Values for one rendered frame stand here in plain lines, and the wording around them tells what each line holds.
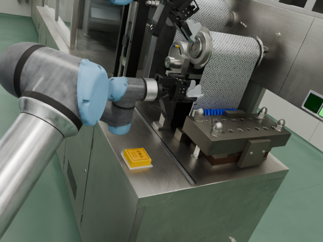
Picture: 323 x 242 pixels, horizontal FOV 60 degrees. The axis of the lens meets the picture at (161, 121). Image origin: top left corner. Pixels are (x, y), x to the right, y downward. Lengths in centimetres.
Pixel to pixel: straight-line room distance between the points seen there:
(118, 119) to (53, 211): 117
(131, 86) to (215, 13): 56
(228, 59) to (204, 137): 31
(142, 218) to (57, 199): 121
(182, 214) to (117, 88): 47
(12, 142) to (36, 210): 150
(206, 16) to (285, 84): 42
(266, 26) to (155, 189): 79
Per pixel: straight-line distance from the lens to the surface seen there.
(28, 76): 55
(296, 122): 396
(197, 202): 97
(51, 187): 212
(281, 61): 119
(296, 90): 114
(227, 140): 95
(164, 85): 92
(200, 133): 94
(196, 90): 100
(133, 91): 86
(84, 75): 50
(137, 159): 90
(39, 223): 191
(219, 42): 102
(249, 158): 106
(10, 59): 58
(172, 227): 100
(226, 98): 114
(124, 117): 90
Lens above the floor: 146
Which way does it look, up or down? 28 degrees down
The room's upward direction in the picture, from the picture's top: 15 degrees clockwise
